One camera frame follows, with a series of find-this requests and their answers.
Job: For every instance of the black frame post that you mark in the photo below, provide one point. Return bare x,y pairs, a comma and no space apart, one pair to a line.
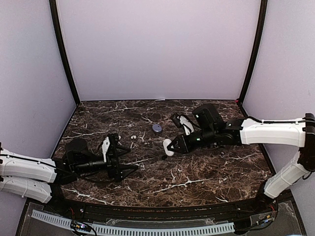
62,50
254,53

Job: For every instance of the purple round charging case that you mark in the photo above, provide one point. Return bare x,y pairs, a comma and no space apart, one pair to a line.
156,128

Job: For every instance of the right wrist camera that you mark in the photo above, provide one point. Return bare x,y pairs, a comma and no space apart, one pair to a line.
182,121

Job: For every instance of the left black frame post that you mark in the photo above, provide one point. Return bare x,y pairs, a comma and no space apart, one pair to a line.
62,50

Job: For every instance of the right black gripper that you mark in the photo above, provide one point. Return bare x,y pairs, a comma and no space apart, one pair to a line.
184,147

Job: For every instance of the white slotted cable duct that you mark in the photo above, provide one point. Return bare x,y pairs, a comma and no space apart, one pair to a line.
104,230

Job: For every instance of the right black frame post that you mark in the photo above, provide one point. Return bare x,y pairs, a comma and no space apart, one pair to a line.
254,53

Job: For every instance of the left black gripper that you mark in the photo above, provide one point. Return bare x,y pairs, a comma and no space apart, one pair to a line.
110,151

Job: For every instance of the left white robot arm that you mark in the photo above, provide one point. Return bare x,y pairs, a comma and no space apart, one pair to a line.
41,179

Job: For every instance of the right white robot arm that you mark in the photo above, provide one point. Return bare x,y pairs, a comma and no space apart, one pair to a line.
299,132

